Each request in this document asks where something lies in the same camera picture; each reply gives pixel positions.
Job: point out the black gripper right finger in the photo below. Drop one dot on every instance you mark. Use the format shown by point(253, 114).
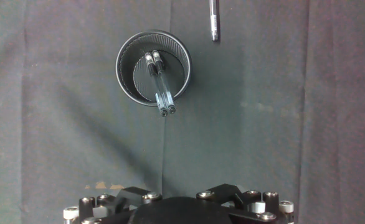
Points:
point(226, 191)

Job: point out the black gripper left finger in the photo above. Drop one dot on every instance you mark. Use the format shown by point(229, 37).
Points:
point(132, 194)

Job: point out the clear gel pen black grip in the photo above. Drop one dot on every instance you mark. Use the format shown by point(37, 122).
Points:
point(158, 60)
point(214, 21)
point(150, 63)

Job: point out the black mesh pen holder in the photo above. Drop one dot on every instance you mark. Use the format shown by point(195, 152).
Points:
point(182, 56)

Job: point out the black table cloth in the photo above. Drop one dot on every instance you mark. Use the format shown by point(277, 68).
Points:
point(76, 93)

